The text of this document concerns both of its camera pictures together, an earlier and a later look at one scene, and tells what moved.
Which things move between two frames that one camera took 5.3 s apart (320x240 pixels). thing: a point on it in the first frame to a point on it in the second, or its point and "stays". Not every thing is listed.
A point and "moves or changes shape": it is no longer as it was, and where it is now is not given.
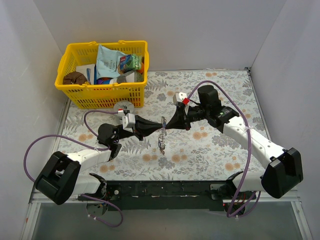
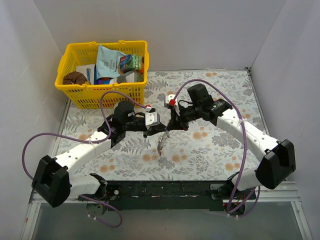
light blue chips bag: x=107 y=62 stays
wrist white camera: x=178 y=98 to x=168 y=98
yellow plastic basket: x=104 y=95 stays
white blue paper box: x=90 y=71 stays
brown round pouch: x=74 y=78 stays
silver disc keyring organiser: x=162 y=135 moves or changes shape
